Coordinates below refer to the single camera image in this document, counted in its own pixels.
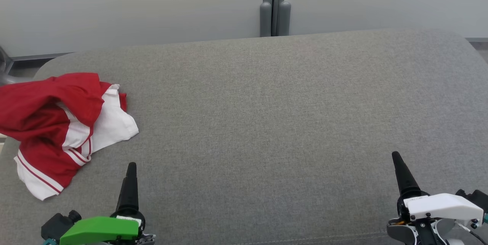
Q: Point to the grey fabric sofa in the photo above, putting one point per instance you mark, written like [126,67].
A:
[267,123]

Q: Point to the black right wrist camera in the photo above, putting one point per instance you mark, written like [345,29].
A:
[474,198]

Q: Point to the grey partition post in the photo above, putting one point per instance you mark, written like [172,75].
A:
[284,16]
[265,16]

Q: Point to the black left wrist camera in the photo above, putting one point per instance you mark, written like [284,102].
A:
[57,224]

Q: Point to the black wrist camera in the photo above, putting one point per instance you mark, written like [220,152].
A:
[474,198]
[57,224]

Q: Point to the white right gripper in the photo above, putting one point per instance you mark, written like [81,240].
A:
[442,205]

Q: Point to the grey metal partition foot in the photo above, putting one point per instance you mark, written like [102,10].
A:
[11,80]

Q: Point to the red white number jersey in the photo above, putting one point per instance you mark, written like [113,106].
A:
[114,123]

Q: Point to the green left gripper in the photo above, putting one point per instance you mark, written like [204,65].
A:
[99,229]

